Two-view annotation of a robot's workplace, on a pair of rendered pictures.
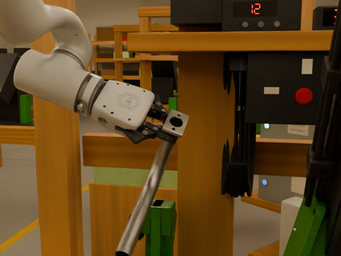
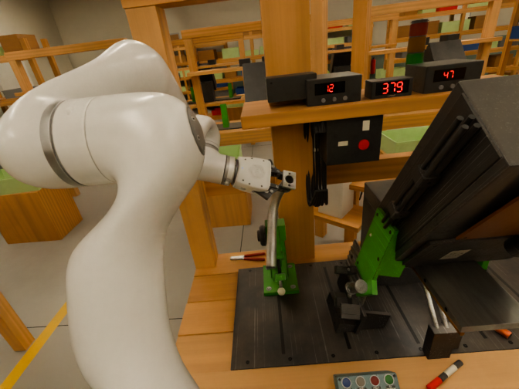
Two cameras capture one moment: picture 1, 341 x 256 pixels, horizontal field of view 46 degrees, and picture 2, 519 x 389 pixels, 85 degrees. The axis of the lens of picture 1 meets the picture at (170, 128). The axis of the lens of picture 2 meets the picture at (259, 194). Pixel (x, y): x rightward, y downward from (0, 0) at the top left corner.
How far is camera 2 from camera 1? 0.30 m
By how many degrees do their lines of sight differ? 20
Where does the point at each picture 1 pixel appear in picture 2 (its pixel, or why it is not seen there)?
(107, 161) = (223, 191)
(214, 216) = (303, 217)
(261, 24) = (334, 99)
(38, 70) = not seen: hidden behind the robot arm
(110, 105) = (247, 178)
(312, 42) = (371, 110)
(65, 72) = (211, 161)
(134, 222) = (272, 245)
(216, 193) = (303, 204)
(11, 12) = not seen: hidden behind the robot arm
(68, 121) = not seen: hidden behind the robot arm
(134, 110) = (262, 177)
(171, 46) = (274, 123)
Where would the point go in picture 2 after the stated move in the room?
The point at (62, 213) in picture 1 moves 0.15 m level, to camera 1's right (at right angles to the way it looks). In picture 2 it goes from (202, 231) to (238, 223)
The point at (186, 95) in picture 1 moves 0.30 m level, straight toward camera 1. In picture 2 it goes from (279, 146) to (305, 180)
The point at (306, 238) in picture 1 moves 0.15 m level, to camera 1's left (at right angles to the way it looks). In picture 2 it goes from (386, 247) to (332, 259)
